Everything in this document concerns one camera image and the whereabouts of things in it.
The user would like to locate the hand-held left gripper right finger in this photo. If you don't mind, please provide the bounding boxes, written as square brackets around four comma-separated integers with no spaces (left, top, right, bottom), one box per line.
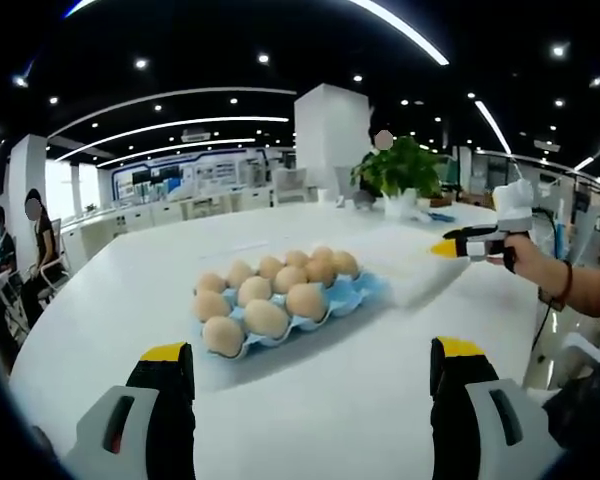
[428,335,566,480]

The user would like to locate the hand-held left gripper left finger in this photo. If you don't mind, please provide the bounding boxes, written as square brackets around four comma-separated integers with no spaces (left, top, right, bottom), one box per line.
[63,341,197,480]

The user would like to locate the blue egg tray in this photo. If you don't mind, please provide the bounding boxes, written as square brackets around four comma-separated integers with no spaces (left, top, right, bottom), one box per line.
[192,269,394,359]

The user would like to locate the cluster of brown eggs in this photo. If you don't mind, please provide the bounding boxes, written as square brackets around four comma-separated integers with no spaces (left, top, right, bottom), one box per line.
[191,245,361,359]

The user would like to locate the white foam egg holder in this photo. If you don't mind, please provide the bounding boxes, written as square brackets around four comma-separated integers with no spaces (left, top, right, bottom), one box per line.
[374,234,469,314]

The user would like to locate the person's right hand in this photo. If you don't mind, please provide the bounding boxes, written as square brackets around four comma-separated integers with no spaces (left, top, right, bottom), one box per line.
[484,233,561,291]

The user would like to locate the person's dark patterned clothing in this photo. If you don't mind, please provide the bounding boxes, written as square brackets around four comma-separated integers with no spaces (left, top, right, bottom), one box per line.
[542,344,600,451]

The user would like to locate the green potted plant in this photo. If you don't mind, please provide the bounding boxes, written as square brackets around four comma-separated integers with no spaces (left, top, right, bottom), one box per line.
[349,134,446,217]

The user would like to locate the white table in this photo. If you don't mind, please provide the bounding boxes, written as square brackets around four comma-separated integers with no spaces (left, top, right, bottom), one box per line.
[9,199,571,480]

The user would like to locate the grey mesh office chair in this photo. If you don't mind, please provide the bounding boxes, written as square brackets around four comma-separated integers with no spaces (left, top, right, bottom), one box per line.
[274,167,309,204]

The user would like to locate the white chair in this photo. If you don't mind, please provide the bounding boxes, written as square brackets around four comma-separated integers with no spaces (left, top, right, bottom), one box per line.
[29,249,74,301]

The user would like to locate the white cabinet row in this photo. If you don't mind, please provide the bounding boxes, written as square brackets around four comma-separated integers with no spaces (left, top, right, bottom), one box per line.
[59,182,281,261]

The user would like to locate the red string bracelet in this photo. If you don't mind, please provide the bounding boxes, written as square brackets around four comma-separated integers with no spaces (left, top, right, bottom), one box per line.
[552,258,575,309]

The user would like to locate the black cable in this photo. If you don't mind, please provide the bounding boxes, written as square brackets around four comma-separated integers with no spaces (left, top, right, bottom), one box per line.
[532,287,556,361]

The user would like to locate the white chair frame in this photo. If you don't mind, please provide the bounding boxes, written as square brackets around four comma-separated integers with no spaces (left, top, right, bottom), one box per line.
[522,329,600,396]

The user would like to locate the blue framed display wall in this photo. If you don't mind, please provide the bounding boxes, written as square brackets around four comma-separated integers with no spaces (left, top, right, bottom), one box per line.
[110,147,296,199]

